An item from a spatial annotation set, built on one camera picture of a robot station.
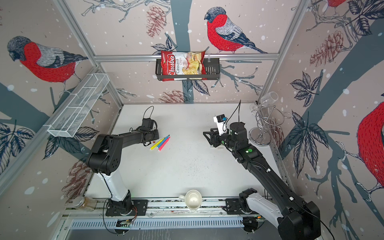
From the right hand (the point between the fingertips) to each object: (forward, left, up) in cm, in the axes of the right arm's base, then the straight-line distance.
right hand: (205, 134), depth 75 cm
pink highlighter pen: (+6, +28, -23) cm, 36 cm away
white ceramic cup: (-25, +6, -23) cm, 34 cm away
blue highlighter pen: (+7, +29, -22) cm, 37 cm away
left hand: (+12, +34, -21) cm, 42 cm away
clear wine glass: (+21, -36, +6) cm, 42 cm away
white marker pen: (+7, +34, -21) cm, 41 cm away
